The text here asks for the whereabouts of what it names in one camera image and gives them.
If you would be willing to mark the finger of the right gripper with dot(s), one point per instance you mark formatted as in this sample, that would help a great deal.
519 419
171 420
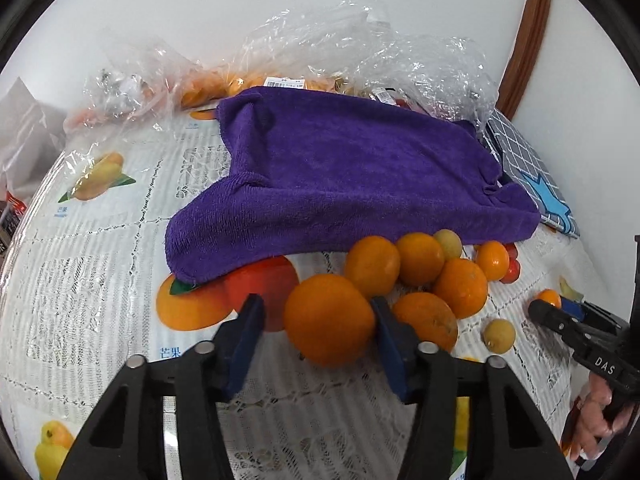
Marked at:
559 322

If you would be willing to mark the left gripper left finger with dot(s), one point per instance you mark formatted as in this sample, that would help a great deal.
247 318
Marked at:
211 372

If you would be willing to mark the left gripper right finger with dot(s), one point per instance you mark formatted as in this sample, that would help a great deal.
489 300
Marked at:
422 375

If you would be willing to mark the orange kumquat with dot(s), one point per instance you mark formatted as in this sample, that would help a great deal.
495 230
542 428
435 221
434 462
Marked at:
550 296

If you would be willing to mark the small red fruit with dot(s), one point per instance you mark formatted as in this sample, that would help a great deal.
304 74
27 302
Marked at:
514 268

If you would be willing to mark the orange tangerine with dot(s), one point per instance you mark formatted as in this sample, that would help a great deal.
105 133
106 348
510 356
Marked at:
430 317
421 259
463 286
372 266

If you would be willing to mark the smooth orange citrus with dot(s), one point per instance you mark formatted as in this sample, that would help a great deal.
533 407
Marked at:
493 259

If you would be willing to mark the large orange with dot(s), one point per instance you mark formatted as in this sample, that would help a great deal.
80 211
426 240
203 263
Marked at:
328 321

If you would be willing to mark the yellow-green small fruit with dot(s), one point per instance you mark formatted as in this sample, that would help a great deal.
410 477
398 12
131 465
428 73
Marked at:
499 336
451 244

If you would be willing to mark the person's right hand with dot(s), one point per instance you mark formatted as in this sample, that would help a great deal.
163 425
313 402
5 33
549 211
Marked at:
591 427

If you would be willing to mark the grey checked cushion blue star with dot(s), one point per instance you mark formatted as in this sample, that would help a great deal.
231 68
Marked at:
521 164

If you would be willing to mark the purple towel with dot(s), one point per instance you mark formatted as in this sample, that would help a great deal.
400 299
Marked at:
313 171

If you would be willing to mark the red box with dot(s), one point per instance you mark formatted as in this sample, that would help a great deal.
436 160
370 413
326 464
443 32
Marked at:
12 212

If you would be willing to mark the white crumpled bag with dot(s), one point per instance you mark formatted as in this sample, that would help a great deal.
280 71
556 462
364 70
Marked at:
32 138

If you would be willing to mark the clear plastic bags pile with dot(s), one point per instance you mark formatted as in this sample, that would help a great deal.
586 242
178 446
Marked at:
349 48

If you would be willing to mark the brown wooden door frame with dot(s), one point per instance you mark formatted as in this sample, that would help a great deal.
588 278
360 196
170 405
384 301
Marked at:
527 45

